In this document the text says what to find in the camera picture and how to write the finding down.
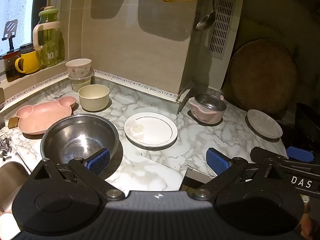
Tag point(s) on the white vent grille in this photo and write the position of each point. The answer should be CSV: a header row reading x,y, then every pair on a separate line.
x,y
221,30

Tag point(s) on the dark glass jar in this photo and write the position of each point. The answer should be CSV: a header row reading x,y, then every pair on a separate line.
x,y
10,67

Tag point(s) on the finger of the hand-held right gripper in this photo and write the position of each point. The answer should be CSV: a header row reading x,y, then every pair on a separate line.
x,y
262,154
300,154

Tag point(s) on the white floral bowl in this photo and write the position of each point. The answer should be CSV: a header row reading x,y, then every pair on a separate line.
x,y
78,71

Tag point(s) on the white plate with gold rim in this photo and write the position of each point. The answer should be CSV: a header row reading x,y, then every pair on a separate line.
x,y
265,125

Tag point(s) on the clear plastic container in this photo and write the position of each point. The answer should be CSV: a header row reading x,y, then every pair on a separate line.
x,y
80,83

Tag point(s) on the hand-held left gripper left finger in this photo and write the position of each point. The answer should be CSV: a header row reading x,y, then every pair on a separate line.
x,y
98,161

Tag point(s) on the pink bear-shaped plate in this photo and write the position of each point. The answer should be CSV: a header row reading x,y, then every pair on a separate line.
x,y
40,117

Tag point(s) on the pink bowl with steel liner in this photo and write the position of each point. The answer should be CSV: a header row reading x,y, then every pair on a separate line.
x,y
207,115

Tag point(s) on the steel ladle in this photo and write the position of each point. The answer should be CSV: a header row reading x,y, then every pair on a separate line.
x,y
205,22

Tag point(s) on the music note border strip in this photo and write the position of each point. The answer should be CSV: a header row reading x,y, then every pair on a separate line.
x,y
140,86

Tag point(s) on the yellow mug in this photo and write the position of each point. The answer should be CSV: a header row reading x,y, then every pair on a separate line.
x,y
30,61

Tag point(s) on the steel sink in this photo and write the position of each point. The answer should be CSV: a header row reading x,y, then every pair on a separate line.
x,y
12,180

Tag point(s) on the white plate with dark rim line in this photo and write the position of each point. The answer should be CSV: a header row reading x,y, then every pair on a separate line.
x,y
157,130

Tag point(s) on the person's right hand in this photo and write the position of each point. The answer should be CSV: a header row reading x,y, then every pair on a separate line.
x,y
311,220

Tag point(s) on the black slotted spatula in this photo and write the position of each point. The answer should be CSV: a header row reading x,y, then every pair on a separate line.
x,y
11,26

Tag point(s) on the window pane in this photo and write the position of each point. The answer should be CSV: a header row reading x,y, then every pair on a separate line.
x,y
15,5

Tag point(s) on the round wooden cutting board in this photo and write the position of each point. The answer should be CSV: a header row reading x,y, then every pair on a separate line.
x,y
262,77

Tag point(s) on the cream bowl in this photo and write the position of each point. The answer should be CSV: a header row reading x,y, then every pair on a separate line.
x,y
93,100

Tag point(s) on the brown square pad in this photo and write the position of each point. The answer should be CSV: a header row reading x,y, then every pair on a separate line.
x,y
13,122

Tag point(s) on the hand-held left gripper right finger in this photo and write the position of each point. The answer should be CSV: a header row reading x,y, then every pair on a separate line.
x,y
218,161

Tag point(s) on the large stainless steel bowl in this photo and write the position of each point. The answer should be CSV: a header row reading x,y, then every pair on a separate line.
x,y
75,135

